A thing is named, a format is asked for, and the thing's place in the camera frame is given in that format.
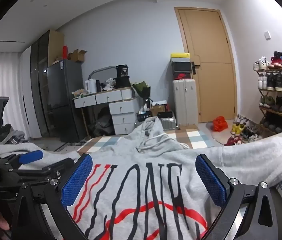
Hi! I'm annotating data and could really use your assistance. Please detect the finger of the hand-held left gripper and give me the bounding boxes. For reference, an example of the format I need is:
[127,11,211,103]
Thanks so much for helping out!
[5,150,44,170]
[8,157,76,182]

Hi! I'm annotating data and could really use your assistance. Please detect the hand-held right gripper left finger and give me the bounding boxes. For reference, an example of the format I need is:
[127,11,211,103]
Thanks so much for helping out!
[12,153,93,240]

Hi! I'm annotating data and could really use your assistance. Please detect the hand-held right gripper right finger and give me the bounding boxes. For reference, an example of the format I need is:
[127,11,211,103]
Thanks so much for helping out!
[195,154,279,240]

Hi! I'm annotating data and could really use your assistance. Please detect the grey printed hoodie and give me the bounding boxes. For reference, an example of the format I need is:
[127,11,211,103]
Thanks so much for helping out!
[0,116,282,240]

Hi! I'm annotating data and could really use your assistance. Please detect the pile of dark clothes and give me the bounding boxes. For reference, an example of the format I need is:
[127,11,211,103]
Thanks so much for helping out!
[0,124,26,145]

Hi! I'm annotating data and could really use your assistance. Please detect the pink floor mat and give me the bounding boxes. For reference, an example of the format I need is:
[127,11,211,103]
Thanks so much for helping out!
[206,121,234,145]

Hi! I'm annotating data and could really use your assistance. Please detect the checked bed blanket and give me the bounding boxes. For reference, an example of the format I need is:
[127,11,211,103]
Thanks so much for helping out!
[77,129,215,155]

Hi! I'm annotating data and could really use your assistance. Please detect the orange plastic bag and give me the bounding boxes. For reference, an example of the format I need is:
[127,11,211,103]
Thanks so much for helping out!
[212,116,229,132]

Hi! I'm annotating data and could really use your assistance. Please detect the pile of mixed shoes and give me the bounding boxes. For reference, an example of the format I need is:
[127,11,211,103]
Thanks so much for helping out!
[223,115,264,147]

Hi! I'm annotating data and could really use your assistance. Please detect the dark bag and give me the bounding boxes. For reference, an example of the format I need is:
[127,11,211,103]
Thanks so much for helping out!
[97,107,115,135]

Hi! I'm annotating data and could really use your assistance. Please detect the dark grey refrigerator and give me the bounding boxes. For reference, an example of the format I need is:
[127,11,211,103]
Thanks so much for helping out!
[46,59,88,143]

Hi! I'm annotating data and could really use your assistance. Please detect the small silver case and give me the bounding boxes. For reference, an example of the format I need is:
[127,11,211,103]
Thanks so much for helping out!
[159,117,176,130]

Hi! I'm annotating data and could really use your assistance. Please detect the white curtain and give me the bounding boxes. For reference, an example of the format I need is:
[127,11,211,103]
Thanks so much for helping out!
[0,51,23,130]

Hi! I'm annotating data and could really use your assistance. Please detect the dark glass wardrobe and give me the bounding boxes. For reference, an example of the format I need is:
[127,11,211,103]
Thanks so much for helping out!
[30,29,65,139]

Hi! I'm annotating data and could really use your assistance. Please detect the silver suitcase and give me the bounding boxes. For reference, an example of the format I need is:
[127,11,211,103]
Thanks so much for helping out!
[172,79,199,128]

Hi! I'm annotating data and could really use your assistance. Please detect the white drawer desk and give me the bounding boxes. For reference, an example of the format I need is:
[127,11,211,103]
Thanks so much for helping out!
[73,87,138,135]

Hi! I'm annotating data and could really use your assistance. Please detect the brown cardboard box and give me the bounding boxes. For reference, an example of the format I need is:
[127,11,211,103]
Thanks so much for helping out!
[151,104,166,117]

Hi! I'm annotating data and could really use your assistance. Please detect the white electric kettle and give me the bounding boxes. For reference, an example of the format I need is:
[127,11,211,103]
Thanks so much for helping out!
[85,79,98,94]

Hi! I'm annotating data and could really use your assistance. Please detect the black plastic crate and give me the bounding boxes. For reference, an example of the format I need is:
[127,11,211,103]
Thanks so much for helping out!
[136,112,154,123]

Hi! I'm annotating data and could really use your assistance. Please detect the wooden door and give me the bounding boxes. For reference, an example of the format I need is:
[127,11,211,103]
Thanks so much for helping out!
[174,7,237,123]

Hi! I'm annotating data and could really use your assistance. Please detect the black bag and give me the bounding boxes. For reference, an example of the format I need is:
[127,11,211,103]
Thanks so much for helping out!
[114,76,132,88]

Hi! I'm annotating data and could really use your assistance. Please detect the red and black shoe box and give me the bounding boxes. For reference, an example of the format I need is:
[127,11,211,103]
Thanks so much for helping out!
[173,71,191,80]

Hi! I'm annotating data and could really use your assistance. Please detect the grey arched mirror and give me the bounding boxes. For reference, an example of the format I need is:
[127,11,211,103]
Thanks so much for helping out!
[88,65,118,80]

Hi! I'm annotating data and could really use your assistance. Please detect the dark green bouquet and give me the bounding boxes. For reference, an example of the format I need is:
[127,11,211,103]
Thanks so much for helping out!
[132,81,151,98]

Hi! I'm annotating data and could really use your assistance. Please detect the open cardboard box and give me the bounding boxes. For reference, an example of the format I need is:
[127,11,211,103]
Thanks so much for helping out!
[67,49,88,63]

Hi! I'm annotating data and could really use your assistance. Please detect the black labelled box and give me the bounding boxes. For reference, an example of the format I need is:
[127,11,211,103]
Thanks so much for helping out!
[116,65,129,78]

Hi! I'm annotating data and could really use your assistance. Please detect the shoe rack with shoes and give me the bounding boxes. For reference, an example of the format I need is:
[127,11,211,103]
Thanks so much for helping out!
[253,50,282,135]

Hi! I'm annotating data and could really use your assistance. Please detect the yellow lid box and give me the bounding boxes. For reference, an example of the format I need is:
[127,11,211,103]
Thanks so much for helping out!
[170,52,190,62]

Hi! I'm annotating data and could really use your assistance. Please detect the black door handle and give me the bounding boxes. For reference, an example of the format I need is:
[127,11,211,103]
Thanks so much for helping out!
[190,61,201,75]

